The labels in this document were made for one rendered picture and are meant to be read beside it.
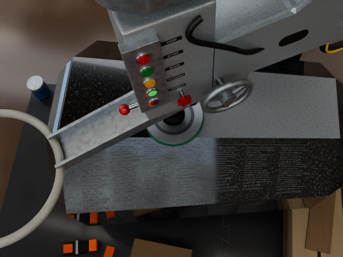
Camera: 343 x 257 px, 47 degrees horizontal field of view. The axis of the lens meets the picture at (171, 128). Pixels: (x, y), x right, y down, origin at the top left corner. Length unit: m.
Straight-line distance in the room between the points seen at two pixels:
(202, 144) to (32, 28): 1.82
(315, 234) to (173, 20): 1.45
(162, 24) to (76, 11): 2.16
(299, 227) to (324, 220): 0.12
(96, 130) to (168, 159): 0.30
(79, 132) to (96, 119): 0.08
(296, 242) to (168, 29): 1.42
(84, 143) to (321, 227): 1.20
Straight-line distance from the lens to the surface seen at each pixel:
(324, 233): 2.03
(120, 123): 1.33
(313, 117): 1.51
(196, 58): 0.93
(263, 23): 0.98
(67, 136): 1.42
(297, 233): 2.01
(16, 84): 2.75
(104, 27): 2.79
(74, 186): 1.60
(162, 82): 0.92
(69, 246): 2.27
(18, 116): 1.49
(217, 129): 1.44
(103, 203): 1.62
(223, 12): 0.98
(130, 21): 0.78
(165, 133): 1.41
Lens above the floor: 2.18
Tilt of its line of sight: 68 degrees down
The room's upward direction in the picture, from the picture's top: 11 degrees counter-clockwise
